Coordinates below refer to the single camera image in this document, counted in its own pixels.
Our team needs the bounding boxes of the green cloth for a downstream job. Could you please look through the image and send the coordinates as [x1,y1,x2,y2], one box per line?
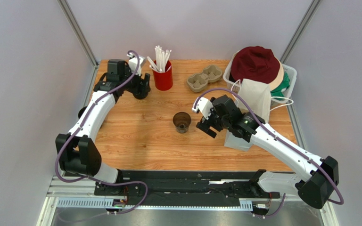
[271,72,290,101]

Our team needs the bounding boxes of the stack of black lids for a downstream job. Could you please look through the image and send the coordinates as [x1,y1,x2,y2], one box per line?
[133,92,149,100]

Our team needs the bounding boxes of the brown translucent coffee cup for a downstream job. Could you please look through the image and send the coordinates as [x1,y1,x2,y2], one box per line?
[173,112,191,133]

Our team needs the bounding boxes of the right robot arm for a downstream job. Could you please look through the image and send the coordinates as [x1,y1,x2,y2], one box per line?
[192,95,339,209]

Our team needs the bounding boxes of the red straw cup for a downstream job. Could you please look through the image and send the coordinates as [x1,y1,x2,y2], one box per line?
[152,61,173,91]

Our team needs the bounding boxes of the wrapped white straws bundle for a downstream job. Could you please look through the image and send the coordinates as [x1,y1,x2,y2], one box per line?
[147,45,172,73]

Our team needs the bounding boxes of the stacked pulp cup carriers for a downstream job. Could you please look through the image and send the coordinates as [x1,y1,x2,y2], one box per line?
[186,65,223,93]

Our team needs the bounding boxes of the white paper bag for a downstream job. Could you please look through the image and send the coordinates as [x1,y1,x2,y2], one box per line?
[224,79,276,151]

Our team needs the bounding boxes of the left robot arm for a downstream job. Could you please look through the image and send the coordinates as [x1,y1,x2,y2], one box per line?
[55,56,151,185]

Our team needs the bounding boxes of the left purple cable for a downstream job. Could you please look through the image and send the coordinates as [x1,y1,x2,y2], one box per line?
[54,49,149,217]

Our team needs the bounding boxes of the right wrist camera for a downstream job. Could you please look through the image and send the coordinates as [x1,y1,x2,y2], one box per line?
[192,97,213,120]

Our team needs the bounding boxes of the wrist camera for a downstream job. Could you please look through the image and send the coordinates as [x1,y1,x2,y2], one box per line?
[127,53,146,76]
[192,97,213,120]

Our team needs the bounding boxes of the black coffee cup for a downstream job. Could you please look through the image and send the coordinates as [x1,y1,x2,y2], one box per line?
[77,106,87,119]

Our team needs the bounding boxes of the white plastic basket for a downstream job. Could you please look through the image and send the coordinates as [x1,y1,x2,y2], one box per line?
[222,51,298,107]

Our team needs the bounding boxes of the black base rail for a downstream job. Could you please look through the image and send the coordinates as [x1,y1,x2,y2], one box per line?
[94,169,282,208]

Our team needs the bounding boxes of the maroon bucket hat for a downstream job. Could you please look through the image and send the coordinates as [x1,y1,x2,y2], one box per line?
[230,46,280,84]

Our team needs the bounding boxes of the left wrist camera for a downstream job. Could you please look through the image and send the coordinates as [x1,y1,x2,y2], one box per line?
[127,53,146,76]

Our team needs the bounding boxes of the purple cable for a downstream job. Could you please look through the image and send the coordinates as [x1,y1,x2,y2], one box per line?
[193,87,345,219]
[54,49,149,217]

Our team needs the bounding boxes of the beige hat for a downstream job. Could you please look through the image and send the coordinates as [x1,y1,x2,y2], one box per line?
[268,61,284,91]

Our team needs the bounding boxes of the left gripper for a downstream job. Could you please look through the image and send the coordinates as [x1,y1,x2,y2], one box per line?
[121,65,151,97]

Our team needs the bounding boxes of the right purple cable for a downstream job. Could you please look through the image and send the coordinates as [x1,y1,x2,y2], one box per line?
[193,87,345,219]

